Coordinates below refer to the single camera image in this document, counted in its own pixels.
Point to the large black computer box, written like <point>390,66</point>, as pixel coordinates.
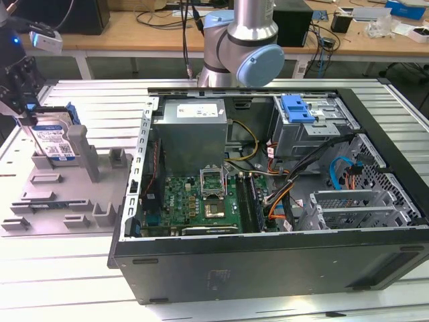
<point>73,16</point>

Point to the hard disk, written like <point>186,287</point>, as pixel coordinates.
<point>50,141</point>

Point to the grey power supply unit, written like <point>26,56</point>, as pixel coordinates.
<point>187,141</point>

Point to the CPU socket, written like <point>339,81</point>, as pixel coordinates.
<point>214,209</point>

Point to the grey optical drive cage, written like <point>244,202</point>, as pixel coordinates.
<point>295,137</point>

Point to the flat white box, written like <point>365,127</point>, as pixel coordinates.
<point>372,14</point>

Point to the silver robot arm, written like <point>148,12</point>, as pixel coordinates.
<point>251,20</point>

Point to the white tray with black insert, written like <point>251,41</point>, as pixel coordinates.
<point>419,35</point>

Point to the black PC case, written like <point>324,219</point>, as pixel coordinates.
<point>268,268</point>

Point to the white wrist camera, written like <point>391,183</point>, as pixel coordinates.
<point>47,42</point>

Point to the clear plastic packaging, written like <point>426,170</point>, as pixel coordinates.
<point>378,28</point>

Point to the grey parts rack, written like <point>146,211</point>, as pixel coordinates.
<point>80,194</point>

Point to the grey disk bay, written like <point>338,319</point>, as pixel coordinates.
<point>352,198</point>

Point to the small black container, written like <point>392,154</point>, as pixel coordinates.
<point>342,23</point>

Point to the wooden desk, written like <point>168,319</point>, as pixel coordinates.
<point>134,37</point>

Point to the black expansion slot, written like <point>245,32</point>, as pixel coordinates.
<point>211,230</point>

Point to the green RAM stick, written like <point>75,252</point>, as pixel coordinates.
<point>258,208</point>
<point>50,204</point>

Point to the blue drive latch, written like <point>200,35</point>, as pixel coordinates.
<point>296,112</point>

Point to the blue cardboard box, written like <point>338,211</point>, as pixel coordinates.
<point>405,8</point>

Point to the black case fan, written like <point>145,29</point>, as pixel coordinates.
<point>155,181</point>

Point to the green motherboard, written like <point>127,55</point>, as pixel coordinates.
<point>181,201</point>

